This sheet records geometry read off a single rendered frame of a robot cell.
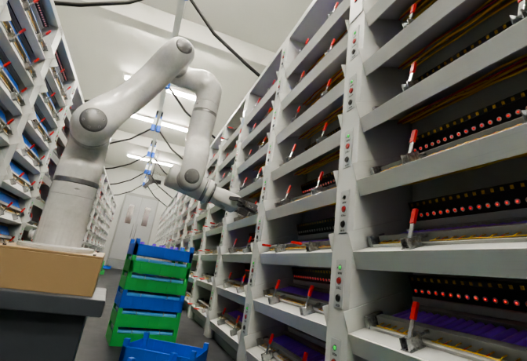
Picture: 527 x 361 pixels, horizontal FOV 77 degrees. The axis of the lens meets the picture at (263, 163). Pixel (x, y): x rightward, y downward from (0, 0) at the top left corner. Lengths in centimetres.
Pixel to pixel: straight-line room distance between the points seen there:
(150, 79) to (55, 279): 65
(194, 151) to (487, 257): 82
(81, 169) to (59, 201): 10
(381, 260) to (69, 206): 83
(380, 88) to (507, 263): 67
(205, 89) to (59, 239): 66
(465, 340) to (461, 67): 52
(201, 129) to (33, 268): 62
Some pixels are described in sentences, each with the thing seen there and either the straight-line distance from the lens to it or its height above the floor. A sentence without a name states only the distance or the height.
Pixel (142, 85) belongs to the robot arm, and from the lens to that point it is 118.
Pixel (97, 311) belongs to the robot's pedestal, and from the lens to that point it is 97.
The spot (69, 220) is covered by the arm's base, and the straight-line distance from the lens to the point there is 107.
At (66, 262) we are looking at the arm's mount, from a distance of 100.
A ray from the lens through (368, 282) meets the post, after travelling 95.
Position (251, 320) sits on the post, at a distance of 156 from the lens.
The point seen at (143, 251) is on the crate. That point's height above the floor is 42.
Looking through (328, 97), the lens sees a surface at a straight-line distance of 127.
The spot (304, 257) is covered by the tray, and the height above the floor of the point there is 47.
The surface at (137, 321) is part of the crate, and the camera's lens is 183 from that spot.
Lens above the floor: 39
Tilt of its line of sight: 19 degrees up
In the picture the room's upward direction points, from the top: 8 degrees clockwise
